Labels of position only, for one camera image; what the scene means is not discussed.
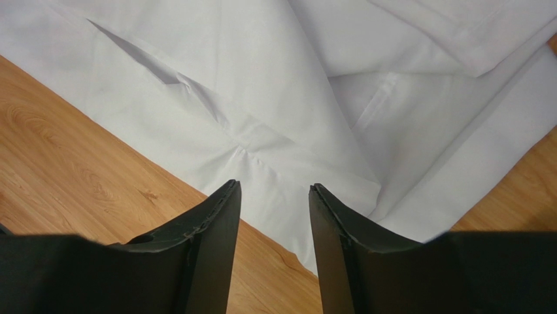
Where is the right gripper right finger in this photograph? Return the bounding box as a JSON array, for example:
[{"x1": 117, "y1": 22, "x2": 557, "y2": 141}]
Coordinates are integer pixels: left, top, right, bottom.
[{"x1": 309, "y1": 184, "x2": 556, "y2": 313}]

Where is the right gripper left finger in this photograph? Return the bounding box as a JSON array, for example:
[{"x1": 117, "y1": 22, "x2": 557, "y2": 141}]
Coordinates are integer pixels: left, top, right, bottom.
[{"x1": 1, "y1": 180, "x2": 241, "y2": 313}]

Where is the white long sleeve shirt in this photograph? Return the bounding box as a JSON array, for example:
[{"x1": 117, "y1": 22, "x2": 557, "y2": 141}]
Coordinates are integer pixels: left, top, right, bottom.
[{"x1": 1, "y1": 1, "x2": 556, "y2": 271}]

